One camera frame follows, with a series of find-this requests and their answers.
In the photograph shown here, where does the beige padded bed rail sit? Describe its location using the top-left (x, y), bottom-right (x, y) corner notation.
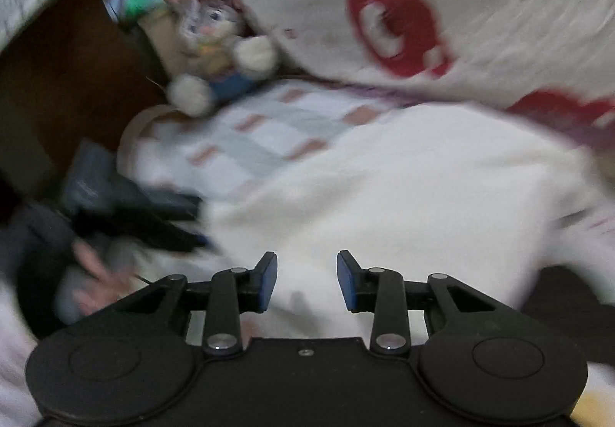
top-left (139, 14), bottom-right (193, 82)

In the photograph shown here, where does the person's left forearm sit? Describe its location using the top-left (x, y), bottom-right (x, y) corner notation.
top-left (10, 203), bottom-right (85, 327)

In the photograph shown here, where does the person's left hand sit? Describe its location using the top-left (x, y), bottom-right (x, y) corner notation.
top-left (71, 242), bottom-right (145, 317)

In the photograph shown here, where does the cream white sweater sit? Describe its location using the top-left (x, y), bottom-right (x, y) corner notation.
top-left (202, 103), bottom-right (615, 341)

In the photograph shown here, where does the plush rabbit toy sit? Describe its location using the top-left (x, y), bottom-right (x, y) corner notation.
top-left (158, 0), bottom-right (279, 115)

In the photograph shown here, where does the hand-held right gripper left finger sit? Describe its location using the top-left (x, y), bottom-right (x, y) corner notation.
top-left (114, 251), bottom-right (278, 357)

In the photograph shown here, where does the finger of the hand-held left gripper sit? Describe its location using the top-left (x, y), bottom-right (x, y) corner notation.
top-left (140, 188), bottom-right (206, 217)
top-left (81, 216), bottom-right (213, 256)

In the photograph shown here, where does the checkered play mat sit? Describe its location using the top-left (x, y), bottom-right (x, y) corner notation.
top-left (118, 81), bottom-right (615, 240)

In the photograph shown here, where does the brown wooden cabinet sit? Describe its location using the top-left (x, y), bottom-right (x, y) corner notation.
top-left (0, 0), bottom-right (169, 197)

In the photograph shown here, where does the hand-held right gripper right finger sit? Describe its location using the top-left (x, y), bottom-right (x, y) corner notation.
top-left (336, 249), bottom-right (497, 356)

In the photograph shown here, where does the pale cloth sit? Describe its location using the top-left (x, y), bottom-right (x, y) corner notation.
top-left (0, 287), bottom-right (46, 413)

